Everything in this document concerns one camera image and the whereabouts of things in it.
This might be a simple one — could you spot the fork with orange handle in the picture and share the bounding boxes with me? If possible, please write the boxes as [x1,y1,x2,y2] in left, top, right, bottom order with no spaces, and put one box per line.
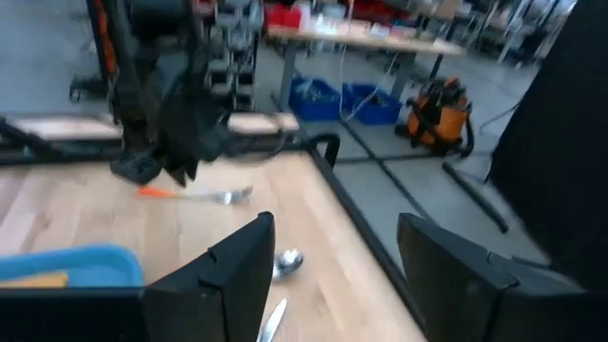
[136,184,255,207]

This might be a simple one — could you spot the yellow cutlery organizer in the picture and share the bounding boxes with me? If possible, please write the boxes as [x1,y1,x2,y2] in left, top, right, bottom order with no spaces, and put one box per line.
[0,270,69,290]

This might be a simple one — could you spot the black post orange stripe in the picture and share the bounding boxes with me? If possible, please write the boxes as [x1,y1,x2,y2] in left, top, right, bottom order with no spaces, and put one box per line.
[68,0,121,104]

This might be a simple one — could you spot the black table frame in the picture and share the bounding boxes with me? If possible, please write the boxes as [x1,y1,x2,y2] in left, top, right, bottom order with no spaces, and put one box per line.
[0,135,431,336]

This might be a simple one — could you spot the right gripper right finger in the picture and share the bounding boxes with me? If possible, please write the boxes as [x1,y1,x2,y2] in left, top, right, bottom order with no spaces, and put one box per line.
[396,212,593,342]

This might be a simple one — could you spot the wooden desk grey legs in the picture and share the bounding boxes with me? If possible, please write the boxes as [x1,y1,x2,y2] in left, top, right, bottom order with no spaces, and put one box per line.
[264,21,467,115]

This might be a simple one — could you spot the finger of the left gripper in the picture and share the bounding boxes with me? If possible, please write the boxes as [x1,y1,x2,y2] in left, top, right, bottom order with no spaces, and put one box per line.
[182,159,200,186]
[163,159,186,187]

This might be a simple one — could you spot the spoon with orange handle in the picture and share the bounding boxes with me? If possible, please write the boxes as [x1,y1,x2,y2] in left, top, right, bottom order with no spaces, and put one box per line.
[272,248,306,281]

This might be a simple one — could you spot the red storage boxes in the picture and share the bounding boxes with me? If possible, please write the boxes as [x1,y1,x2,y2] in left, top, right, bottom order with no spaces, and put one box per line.
[263,2,305,29]

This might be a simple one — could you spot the black vacuum tube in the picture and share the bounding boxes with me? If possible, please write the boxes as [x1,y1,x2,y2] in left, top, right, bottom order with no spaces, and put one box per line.
[441,161,510,235]

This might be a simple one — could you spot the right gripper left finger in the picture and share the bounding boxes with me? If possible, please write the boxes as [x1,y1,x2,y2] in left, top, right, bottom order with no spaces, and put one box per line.
[142,211,277,342]

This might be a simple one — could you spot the blue plastic tray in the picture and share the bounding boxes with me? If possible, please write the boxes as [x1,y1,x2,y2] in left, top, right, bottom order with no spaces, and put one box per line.
[0,242,145,290]

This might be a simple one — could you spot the white hanging cable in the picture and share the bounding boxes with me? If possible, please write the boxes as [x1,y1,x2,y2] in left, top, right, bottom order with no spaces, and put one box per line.
[336,42,398,121]

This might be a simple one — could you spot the black curtain partition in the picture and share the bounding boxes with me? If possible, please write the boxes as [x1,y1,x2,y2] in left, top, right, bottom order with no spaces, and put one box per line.
[487,0,608,292]

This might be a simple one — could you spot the orange black shop vacuum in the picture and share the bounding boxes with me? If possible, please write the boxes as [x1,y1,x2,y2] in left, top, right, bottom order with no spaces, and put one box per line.
[396,77,476,159]

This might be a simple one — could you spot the blue storage bin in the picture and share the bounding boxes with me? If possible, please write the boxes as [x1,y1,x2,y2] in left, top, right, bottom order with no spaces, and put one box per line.
[341,83,404,126]
[288,75,343,123]

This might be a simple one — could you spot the black curved clamp handle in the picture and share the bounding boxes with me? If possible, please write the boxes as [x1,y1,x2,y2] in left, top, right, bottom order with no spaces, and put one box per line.
[307,131,342,168]

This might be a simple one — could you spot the grey shelving rack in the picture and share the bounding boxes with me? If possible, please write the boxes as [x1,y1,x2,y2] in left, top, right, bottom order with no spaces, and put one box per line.
[204,0,265,111]

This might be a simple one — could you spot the knife with cream handle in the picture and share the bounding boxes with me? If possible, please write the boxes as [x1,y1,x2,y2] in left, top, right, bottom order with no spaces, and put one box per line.
[256,297,289,342]

